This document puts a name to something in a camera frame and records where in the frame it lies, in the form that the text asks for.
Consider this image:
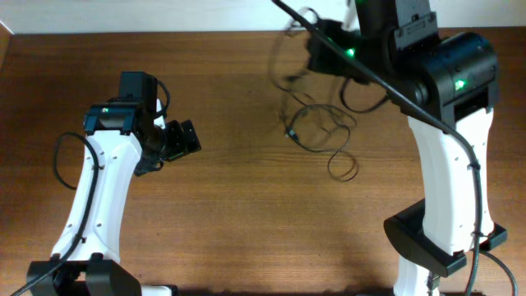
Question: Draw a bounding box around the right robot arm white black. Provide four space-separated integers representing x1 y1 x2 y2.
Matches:
304 0 508 295

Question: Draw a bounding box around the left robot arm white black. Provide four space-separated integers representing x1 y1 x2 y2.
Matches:
16 72 201 295

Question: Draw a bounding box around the thin black cable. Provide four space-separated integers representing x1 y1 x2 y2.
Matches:
284 102 361 183

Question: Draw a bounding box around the long black usb cable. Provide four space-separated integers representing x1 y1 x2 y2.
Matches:
266 7 321 132

